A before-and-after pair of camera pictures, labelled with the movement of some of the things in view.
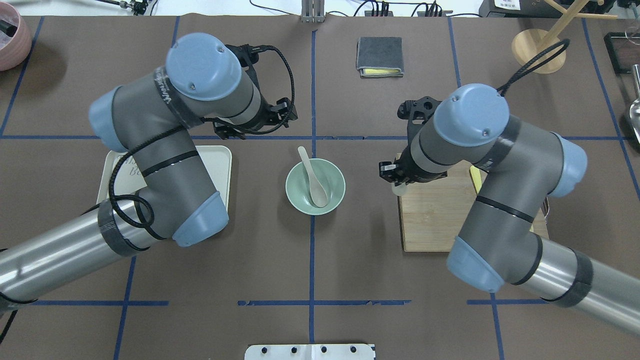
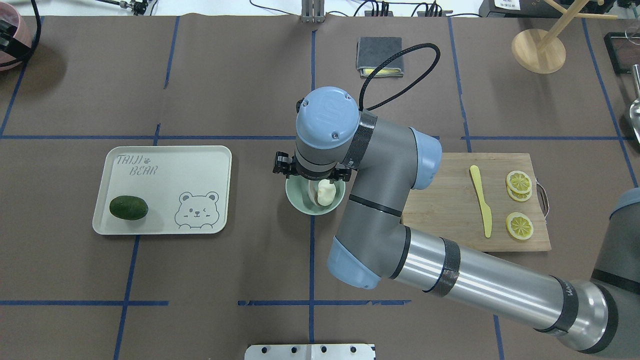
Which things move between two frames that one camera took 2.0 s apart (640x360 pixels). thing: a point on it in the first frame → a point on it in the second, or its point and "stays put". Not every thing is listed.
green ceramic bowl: [298, 188] stays put
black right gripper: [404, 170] → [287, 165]
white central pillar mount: [309, 352] stays put
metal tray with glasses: [623, 50] stays put
